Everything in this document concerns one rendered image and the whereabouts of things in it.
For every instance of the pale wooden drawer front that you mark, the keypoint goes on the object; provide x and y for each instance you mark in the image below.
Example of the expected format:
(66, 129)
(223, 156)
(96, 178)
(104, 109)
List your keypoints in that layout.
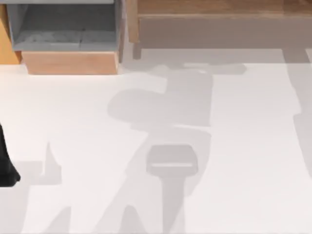
(69, 62)

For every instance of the pulled-out drawer, grey pierced inside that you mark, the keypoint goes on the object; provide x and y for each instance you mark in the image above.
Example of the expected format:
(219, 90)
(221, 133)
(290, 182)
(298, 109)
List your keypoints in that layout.
(65, 26)

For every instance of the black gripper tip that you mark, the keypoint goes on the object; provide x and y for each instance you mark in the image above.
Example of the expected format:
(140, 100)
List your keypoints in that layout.
(6, 168)

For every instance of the wooden cupboard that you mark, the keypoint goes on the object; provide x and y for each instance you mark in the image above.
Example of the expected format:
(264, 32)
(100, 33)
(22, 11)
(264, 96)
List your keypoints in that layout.
(6, 36)

